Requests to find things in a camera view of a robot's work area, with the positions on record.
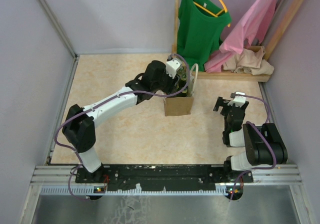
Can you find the aluminium frame rail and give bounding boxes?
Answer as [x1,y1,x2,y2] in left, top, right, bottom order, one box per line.
[30,164,302,196]

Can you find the green tank top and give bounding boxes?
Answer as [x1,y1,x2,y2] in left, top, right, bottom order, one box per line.
[177,0,232,72]

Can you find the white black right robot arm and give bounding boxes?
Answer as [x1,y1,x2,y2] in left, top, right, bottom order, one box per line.
[214,97,288,182]

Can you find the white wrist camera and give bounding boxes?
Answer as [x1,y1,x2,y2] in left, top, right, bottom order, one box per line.
[228,92,246,107]
[165,58,182,79]

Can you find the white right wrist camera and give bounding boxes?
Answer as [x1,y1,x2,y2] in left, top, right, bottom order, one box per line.
[228,92,246,107]

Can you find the green bottle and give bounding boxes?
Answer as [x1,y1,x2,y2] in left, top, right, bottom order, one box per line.
[181,88,188,97]

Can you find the clear bottle in bag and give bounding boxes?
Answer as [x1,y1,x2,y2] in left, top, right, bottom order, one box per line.
[179,69,188,81]

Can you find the beige crumpled cloth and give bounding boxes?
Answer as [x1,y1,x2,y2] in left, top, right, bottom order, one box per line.
[222,46,274,75]

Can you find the pink shirt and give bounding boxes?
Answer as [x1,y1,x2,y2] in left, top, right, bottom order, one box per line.
[204,0,277,73]

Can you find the yellow clothes hanger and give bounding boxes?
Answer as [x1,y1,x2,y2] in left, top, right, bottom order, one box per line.
[188,0,232,30]

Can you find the brown canvas bag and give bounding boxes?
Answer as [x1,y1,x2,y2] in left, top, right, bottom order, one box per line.
[163,63,199,117]

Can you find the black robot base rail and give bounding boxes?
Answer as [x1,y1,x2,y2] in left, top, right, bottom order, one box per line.
[75,164,241,191]

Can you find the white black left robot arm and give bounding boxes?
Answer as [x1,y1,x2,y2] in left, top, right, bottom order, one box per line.
[58,58,198,182]

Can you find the wooden clothes rack frame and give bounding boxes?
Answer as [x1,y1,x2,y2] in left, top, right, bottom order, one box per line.
[170,0,315,83]

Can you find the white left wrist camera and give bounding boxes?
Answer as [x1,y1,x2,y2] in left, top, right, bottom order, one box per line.
[165,58,182,79]

